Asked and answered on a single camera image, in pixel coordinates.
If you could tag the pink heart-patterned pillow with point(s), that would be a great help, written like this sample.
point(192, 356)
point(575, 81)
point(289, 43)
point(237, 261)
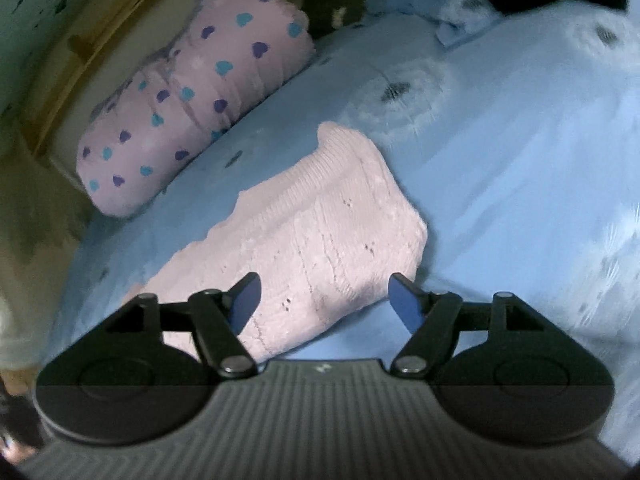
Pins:
point(200, 90)

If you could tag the blue patterned bed sheet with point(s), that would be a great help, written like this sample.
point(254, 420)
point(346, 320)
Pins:
point(500, 170)

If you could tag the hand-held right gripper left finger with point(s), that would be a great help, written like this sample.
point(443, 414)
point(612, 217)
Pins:
point(247, 306)

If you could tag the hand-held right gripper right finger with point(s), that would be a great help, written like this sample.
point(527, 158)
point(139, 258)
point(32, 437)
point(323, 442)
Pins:
point(406, 306)

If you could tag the wooden bed frame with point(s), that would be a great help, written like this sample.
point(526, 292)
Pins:
point(75, 55)

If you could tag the pink knit sweater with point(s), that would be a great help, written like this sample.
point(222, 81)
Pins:
point(320, 240)

